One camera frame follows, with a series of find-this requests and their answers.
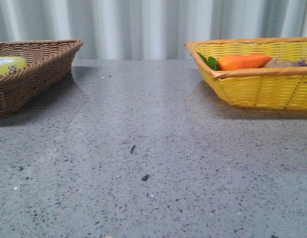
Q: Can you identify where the orange toy carrot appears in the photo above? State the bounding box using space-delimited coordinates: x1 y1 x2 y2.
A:
197 53 272 71

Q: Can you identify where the brown wicker basket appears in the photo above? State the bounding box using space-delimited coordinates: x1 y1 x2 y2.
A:
0 40 83 118

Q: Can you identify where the yellow wicker basket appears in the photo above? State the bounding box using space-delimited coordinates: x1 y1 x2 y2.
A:
184 37 307 110

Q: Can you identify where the white pleated curtain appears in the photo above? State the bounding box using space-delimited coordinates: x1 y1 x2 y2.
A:
0 0 307 60

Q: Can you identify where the brown ginger root toy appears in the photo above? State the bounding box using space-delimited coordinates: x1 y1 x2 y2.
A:
263 58 307 68

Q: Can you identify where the yellow tape roll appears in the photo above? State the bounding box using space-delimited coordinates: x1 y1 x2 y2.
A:
0 56 27 75

